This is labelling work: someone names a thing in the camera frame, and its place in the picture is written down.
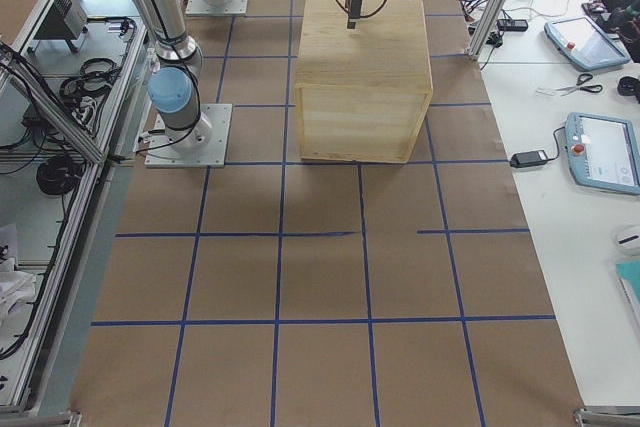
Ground wooden drawer cabinet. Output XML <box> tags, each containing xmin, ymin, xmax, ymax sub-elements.
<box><xmin>294</xmin><ymin>0</ymin><xmax>433</xmax><ymax>163</ymax></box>

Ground blue teach pendant far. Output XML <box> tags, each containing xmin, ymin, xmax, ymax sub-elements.
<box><xmin>544</xmin><ymin>16</ymin><xmax>631</xmax><ymax>72</ymax></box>

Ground blue teach pendant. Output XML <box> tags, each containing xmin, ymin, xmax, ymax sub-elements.
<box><xmin>565</xmin><ymin>112</ymin><xmax>639</xmax><ymax>196</ymax></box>
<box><xmin>544</xmin><ymin>16</ymin><xmax>631</xmax><ymax>72</ymax></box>

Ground black scissors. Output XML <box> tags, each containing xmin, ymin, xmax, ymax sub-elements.
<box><xmin>556</xmin><ymin>73</ymin><xmax>603</xmax><ymax>96</ymax></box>

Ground black power adapter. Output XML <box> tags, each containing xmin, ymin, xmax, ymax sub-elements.
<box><xmin>509</xmin><ymin>150</ymin><xmax>549</xmax><ymax>169</ymax></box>

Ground blue teach pendant near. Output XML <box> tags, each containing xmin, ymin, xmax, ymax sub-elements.
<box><xmin>565</xmin><ymin>112</ymin><xmax>639</xmax><ymax>196</ymax></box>

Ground aluminium frame post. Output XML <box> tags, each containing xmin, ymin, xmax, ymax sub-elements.
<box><xmin>467</xmin><ymin>0</ymin><xmax>532</xmax><ymax>62</ymax></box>

